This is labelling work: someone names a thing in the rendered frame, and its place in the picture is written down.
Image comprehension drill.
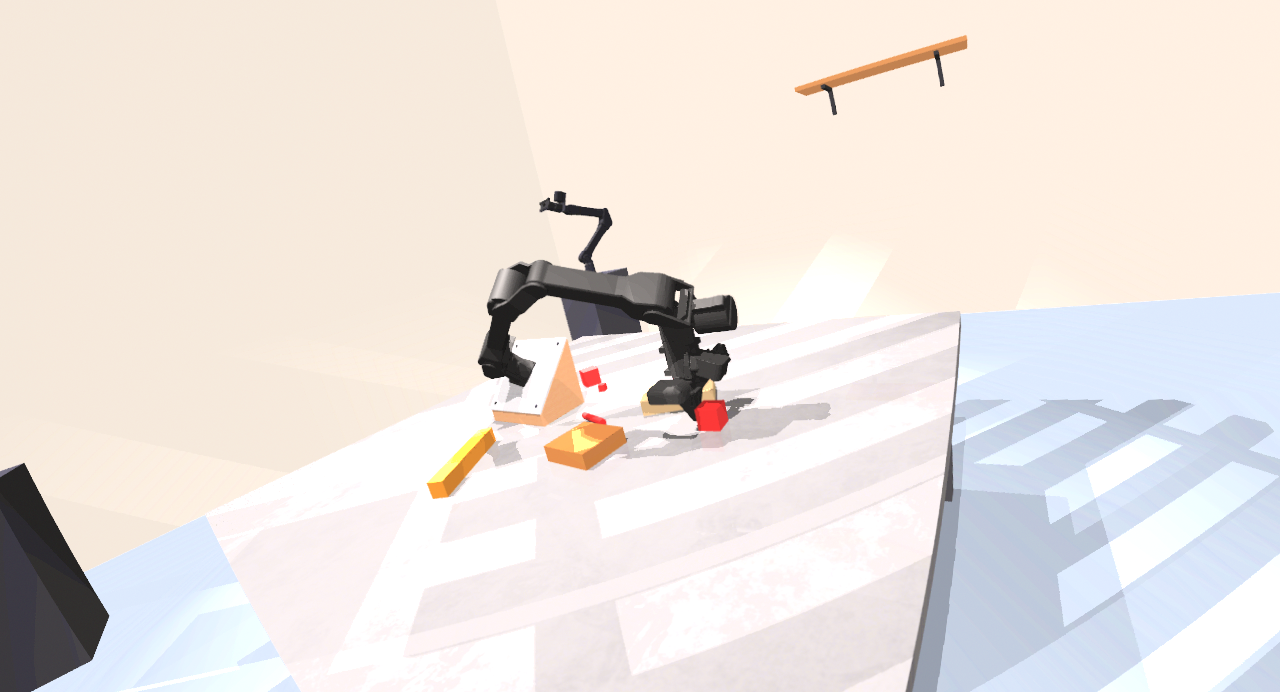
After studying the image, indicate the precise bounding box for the orange rectangular bar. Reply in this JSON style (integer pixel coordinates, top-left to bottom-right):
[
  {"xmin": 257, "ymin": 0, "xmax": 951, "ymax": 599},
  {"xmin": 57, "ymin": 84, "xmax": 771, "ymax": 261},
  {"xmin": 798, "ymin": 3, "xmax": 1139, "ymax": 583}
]
[{"xmin": 428, "ymin": 427, "xmax": 497, "ymax": 499}]

